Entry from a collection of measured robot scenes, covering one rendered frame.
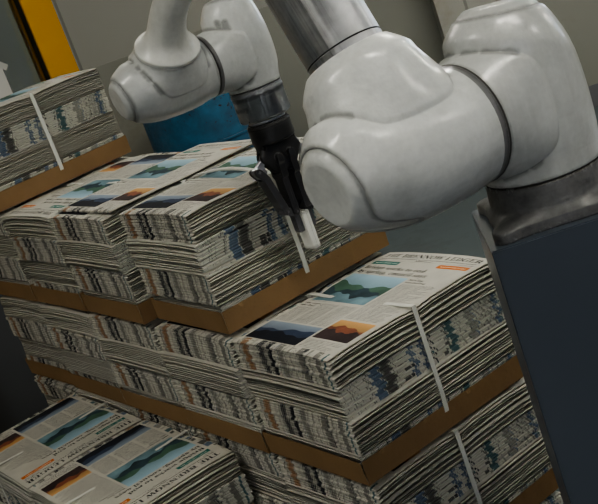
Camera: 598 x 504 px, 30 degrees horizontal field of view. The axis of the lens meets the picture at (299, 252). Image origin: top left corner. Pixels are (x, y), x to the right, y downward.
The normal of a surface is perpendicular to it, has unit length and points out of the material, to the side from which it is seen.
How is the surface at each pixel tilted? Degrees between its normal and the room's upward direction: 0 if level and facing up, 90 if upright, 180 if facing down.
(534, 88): 84
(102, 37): 90
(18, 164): 90
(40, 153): 90
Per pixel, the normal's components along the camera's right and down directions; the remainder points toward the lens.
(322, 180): -0.72, 0.51
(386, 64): 0.22, -0.29
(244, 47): 0.44, 0.08
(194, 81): 0.68, 0.44
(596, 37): -0.02, 0.29
